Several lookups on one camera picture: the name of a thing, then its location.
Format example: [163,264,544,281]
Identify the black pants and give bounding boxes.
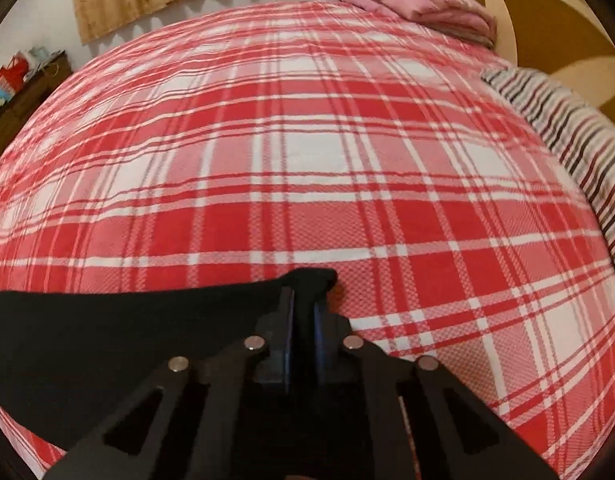
[0,268,338,450]

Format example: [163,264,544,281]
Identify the red white plaid bed cover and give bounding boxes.
[0,1,615,479]

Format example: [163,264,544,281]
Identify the grey striped pillow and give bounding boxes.
[481,68,615,270]

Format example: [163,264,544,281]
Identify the brown wooden dresser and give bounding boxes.
[0,50,73,156]

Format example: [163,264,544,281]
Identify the red items on dresser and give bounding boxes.
[0,47,50,101]

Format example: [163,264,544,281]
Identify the folded pink blanket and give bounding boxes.
[342,0,497,49]

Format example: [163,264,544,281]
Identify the cream wooden headboard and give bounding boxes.
[477,0,615,123]

